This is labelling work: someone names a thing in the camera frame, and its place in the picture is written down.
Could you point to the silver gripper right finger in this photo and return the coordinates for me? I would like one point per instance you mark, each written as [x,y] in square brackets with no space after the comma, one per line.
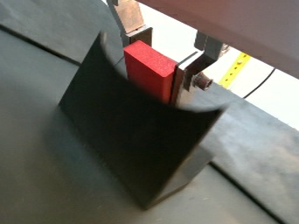
[187,72]

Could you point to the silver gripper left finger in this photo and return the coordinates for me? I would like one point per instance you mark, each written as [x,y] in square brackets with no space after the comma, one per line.
[130,21]

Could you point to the red double-square forked block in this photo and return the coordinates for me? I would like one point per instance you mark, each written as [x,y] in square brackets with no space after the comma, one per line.
[150,70]

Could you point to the black curved stand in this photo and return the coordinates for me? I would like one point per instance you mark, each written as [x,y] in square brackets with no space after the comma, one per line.
[147,139]

